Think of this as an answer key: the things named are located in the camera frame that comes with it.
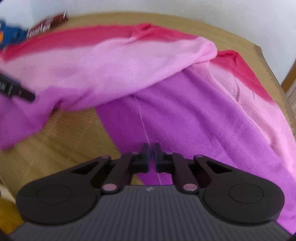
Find pink purple gradient garment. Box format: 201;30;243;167
1;24;295;232

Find blue snack package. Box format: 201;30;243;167
0;20;28;49

